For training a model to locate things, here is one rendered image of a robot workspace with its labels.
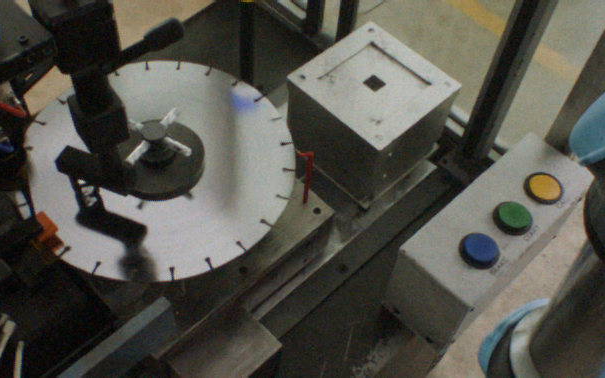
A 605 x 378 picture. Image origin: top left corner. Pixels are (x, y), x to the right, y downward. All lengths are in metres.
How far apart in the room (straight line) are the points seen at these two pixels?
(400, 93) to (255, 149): 0.26
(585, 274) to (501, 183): 0.42
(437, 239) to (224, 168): 0.28
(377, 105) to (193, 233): 0.35
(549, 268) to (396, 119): 1.12
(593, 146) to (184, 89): 0.61
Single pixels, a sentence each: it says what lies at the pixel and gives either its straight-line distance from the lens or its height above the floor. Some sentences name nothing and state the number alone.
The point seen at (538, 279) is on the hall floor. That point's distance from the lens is 2.01.
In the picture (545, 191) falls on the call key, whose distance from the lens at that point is 0.98.
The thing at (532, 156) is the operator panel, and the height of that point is 0.90.
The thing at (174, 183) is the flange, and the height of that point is 0.96.
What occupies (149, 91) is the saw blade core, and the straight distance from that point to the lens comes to 0.95.
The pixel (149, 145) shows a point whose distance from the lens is 0.83.
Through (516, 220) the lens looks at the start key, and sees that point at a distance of 0.93.
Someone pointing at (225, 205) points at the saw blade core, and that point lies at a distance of 0.83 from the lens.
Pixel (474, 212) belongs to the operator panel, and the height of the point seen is 0.90.
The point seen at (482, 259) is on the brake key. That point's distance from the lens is 0.89.
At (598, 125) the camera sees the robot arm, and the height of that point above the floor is 1.34.
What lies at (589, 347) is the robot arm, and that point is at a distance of 0.63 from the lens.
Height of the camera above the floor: 1.64
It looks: 55 degrees down
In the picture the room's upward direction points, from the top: 7 degrees clockwise
